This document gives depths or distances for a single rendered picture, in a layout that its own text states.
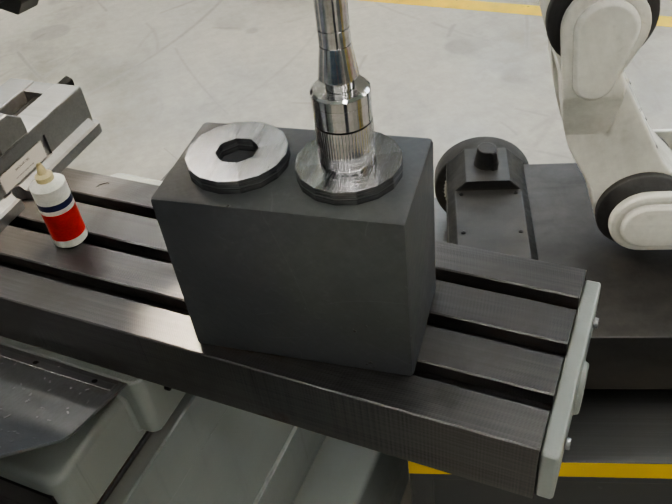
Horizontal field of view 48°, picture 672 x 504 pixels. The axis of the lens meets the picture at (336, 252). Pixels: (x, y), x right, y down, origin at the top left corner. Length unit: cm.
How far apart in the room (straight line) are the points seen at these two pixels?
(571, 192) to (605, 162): 28
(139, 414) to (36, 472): 13
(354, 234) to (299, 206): 5
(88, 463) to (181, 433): 17
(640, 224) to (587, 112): 22
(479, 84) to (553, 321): 222
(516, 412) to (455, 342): 9
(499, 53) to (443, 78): 28
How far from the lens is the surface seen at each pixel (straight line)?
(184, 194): 65
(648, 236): 129
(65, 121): 111
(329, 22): 56
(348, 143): 60
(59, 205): 91
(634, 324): 128
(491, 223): 139
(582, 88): 110
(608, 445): 134
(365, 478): 152
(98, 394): 87
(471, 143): 158
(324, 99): 58
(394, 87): 295
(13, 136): 103
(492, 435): 69
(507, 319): 77
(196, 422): 106
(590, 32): 106
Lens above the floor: 150
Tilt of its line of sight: 42 degrees down
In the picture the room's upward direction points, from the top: 8 degrees counter-clockwise
